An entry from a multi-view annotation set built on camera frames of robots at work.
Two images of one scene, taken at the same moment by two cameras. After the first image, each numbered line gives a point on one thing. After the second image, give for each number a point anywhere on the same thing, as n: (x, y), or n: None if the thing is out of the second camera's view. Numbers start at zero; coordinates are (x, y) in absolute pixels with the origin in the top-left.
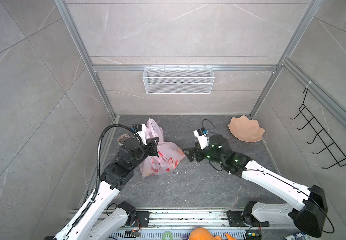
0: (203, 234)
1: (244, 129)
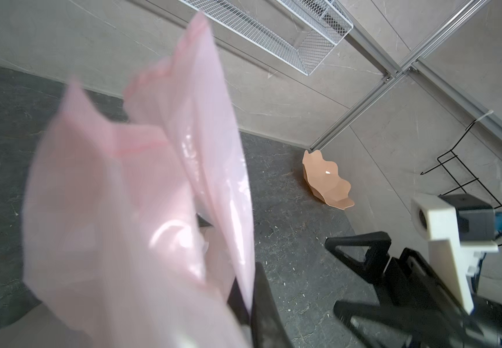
0: None
1: (321, 177)
